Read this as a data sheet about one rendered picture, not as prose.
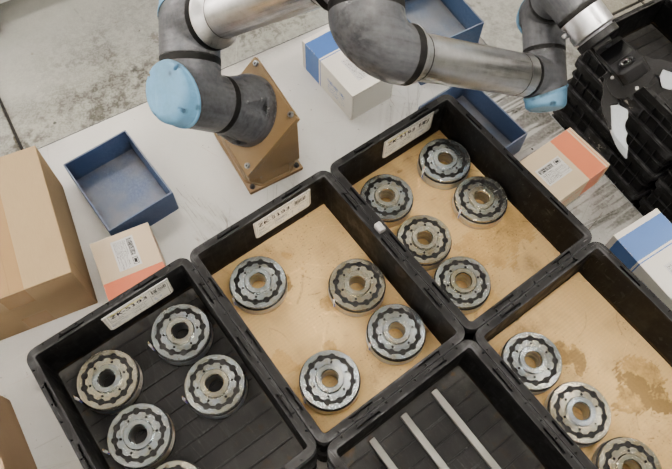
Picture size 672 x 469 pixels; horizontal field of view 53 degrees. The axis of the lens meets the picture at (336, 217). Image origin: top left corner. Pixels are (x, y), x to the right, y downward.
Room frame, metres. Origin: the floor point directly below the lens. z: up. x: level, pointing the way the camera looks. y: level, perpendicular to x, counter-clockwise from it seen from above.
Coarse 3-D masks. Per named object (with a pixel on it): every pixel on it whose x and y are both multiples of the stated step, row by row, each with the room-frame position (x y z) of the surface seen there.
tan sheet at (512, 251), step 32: (416, 160) 0.75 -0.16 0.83; (416, 192) 0.67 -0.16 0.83; (448, 192) 0.67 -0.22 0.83; (448, 224) 0.60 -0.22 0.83; (512, 224) 0.61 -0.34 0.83; (448, 256) 0.53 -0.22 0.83; (480, 256) 0.53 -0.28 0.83; (512, 256) 0.54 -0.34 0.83; (544, 256) 0.54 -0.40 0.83; (512, 288) 0.47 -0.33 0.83
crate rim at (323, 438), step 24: (288, 192) 0.60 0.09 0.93; (336, 192) 0.61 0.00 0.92; (360, 216) 0.56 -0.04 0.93; (216, 240) 0.50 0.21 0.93; (384, 240) 0.51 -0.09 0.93; (408, 264) 0.47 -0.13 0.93; (216, 288) 0.42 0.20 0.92; (456, 336) 0.34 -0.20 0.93; (264, 360) 0.29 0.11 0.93; (432, 360) 0.30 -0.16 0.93; (288, 384) 0.26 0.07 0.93; (360, 408) 0.22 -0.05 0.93; (312, 432) 0.18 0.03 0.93; (336, 432) 0.19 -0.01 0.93
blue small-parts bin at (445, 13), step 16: (416, 0) 1.25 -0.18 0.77; (432, 0) 1.25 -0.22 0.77; (448, 0) 1.23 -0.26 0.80; (464, 0) 1.19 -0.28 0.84; (416, 16) 1.20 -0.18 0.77; (432, 16) 1.20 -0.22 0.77; (448, 16) 1.20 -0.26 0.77; (464, 16) 1.17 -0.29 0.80; (432, 32) 1.15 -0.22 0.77; (448, 32) 1.15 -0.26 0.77; (464, 32) 1.09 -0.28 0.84; (480, 32) 1.12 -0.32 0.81
